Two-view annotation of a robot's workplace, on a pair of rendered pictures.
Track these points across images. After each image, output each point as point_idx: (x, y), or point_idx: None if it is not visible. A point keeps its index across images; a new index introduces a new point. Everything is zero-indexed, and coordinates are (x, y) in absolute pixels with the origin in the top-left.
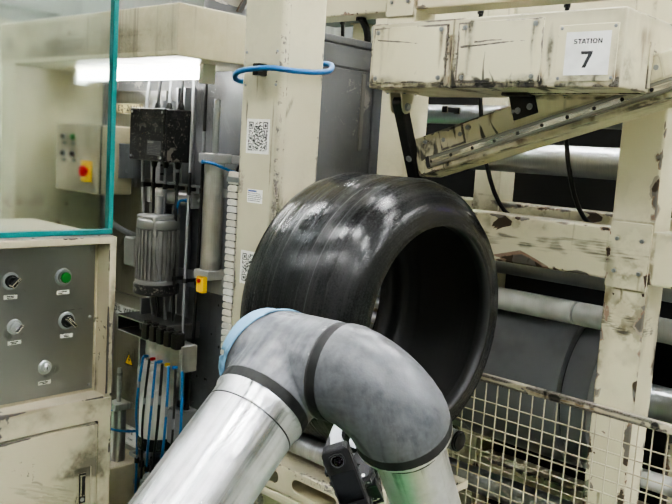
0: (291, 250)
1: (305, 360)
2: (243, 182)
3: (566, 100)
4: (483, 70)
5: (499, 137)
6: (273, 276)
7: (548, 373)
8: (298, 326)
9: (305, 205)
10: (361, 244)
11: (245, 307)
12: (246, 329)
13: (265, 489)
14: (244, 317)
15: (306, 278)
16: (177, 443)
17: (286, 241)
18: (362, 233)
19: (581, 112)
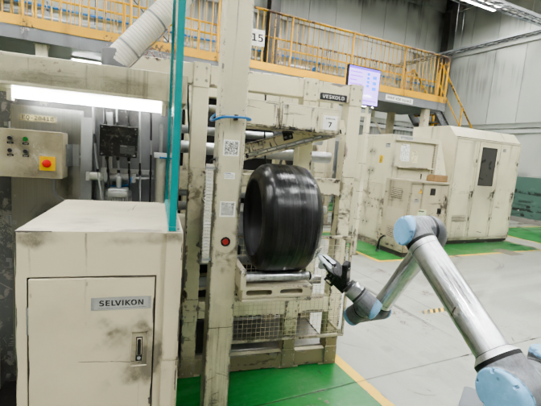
0: (296, 197)
1: (435, 227)
2: (220, 169)
3: (303, 134)
4: (293, 123)
5: (278, 147)
6: (293, 209)
7: None
8: (425, 218)
9: (286, 179)
10: (319, 192)
11: (280, 224)
12: (415, 222)
13: (264, 299)
14: (410, 219)
15: (310, 208)
16: (440, 258)
17: (291, 194)
18: (317, 188)
19: (309, 139)
